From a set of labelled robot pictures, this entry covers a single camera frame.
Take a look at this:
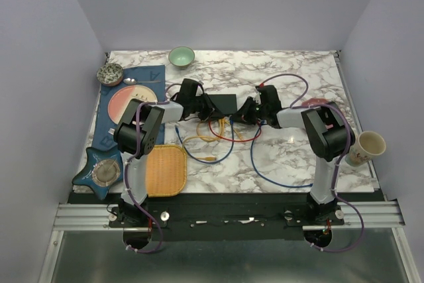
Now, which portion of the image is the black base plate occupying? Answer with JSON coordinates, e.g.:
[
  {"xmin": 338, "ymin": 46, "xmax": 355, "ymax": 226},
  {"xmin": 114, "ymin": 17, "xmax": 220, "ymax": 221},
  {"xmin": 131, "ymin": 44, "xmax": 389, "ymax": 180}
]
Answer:
[{"xmin": 108, "ymin": 207, "xmax": 345, "ymax": 242}]

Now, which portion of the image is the pink and cream plate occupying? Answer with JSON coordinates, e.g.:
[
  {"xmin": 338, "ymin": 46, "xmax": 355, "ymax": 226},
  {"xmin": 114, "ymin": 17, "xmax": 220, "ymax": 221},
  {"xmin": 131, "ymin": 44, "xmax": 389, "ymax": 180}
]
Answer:
[{"xmin": 107, "ymin": 85, "xmax": 158, "ymax": 124}]

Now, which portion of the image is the green ceramic bowl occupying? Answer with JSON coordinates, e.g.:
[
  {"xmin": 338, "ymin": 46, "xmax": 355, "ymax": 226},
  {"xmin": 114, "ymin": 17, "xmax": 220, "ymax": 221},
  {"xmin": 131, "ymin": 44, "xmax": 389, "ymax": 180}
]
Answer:
[{"xmin": 168, "ymin": 46, "xmax": 195, "ymax": 69}]

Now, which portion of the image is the aluminium mounting rail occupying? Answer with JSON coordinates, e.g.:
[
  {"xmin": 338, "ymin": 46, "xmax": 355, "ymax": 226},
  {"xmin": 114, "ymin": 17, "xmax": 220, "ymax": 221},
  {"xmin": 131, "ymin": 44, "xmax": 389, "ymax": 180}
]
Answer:
[{"xmin": 53, "ymin": 201, "xmax": 405, "ymax": 232}]

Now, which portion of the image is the red ethernet cable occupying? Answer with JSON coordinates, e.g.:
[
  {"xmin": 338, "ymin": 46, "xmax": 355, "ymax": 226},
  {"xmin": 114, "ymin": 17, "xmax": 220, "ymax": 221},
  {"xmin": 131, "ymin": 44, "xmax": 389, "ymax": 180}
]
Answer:
[{"xmin": 207, "ymin": 119, "xmax": 262, "ymax": 143}]

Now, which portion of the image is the cream printed mug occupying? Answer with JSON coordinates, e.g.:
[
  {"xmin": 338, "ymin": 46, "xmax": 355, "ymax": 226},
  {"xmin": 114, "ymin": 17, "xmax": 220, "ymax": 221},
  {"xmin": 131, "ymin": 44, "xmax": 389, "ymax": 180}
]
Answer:
[{"xmin": 345, "ymin": 131, "xmax": 386, "ymax": 167}]

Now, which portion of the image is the patterned small bowl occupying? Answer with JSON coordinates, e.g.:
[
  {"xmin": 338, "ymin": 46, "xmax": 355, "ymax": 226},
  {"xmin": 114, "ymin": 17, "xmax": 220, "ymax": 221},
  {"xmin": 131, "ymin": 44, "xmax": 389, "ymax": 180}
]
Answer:
[{"xmin": 96, "ymin": 63, "xmax": 124, "ymax": 87}]

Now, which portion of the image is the blue placemat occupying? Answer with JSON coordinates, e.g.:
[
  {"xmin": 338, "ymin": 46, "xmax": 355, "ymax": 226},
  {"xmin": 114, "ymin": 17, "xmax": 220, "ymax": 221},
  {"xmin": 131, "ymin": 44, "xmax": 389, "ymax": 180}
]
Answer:
[{"xmin": 91, "ymin": 65, "xmax": 166, "ymax": 150}]

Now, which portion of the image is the blue ethernet cable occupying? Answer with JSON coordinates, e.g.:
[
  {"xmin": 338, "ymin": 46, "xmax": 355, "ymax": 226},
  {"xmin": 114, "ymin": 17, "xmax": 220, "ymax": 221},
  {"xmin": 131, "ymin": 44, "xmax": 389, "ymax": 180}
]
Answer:
[
  {"xmin": 174, "ymin": 120, "xmax": 237, "ymax": 164},
  {"xmin": 250, "ymin": 122, "xmax": 314, "ymax": 188}
]

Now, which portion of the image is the blue star-shaped dish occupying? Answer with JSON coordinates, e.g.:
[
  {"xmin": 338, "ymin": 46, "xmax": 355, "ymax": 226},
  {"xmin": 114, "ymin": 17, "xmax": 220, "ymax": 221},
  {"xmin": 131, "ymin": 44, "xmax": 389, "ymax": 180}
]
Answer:
[{"xmin": 72, "ymin": 146, "xmax": 123, "ymax": 200}]

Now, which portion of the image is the metal spoon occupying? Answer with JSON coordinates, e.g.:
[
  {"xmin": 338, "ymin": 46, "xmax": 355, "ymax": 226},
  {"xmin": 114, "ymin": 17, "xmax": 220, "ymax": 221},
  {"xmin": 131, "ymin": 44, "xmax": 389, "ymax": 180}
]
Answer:
[{"xmin": 123, "ymin": 78, "xmax": 161, "ymax": 85}]

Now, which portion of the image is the pink dotted plate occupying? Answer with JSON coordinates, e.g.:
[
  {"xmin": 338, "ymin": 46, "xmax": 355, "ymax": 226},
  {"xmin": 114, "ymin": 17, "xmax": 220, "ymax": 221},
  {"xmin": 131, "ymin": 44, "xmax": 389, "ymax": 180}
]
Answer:
[{"xmin": 301, "ymin": 97, "xmax": 329, "ymax": 107}]

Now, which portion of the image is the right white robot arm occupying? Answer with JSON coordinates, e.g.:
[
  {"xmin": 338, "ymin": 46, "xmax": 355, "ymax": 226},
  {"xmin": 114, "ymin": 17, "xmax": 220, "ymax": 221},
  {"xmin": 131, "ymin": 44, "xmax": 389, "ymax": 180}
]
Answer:
[{"xmin": 231, "ymin": 85, "xmax": 355, "ymax": 225}]

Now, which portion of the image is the black network switch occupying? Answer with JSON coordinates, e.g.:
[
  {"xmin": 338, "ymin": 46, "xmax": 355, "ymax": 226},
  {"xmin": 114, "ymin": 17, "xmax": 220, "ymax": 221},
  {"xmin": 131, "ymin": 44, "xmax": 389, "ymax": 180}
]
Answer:
[{"xmin": 209, "ymin": 94, "xmax": 238, "ymax": 119}]

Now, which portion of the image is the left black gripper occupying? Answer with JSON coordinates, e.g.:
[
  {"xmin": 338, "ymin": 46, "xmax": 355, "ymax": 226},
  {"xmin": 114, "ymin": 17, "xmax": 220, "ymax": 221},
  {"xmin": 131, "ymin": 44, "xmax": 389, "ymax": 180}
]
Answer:
[{"xmin": 189, "ymin": 93, "xmax": 225, "ymax": 122}]

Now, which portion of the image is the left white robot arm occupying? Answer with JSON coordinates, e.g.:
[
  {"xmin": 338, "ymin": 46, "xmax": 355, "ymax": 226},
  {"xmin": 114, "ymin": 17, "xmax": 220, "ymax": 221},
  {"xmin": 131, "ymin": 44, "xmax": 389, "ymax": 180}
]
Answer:
[{"xmin": 113, "ymin": 79, "xmax": 225, "ymax": 227}]

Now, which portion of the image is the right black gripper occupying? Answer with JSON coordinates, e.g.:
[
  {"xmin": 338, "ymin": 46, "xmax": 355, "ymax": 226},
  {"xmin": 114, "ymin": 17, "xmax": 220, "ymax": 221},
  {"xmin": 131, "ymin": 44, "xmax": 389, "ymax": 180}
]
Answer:
[{"xmin": 230, "ymin": 97, "xmax": 268, "ymax": 127}]

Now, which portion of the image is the orange woven tray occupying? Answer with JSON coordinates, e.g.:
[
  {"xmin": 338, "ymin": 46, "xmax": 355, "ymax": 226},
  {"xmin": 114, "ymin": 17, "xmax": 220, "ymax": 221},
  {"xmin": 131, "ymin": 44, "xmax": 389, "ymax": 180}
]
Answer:
[{"xmin": 146, "ymin": 144, "xmax": 187, "ymax": 198}]

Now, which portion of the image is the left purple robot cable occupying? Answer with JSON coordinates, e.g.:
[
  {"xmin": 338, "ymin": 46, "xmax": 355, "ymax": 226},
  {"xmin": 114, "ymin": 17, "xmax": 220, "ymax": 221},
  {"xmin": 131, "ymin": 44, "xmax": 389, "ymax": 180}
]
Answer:
[{"xmin": 127, "ymin": 83, "xmax": 186, "ymax": 255}]

